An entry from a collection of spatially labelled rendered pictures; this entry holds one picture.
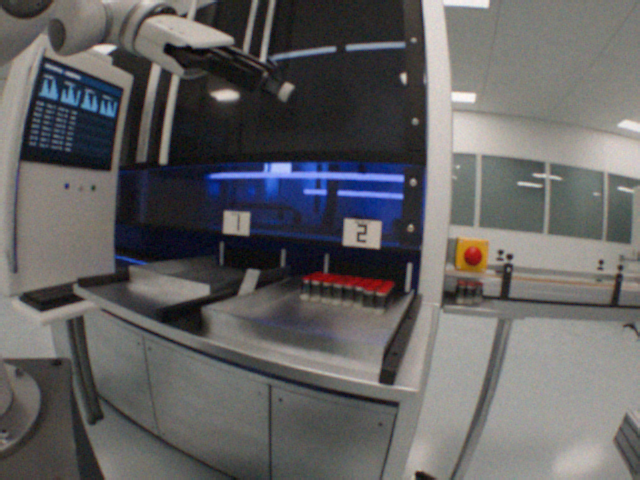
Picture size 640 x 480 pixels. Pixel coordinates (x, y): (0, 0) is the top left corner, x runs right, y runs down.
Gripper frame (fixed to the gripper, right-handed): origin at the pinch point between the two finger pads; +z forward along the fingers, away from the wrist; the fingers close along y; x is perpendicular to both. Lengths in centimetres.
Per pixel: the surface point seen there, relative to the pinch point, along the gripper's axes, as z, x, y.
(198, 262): -2, -63, -25
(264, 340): 18.2, -24.6, 12.4
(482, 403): 86, -43, -10
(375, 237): 31.8, -25.0, -24.8
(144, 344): -10, -107, -13
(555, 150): 315, 47, -460
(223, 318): 12.2, -27.5, 10.6
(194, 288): 4.4, -41.2, -1.0
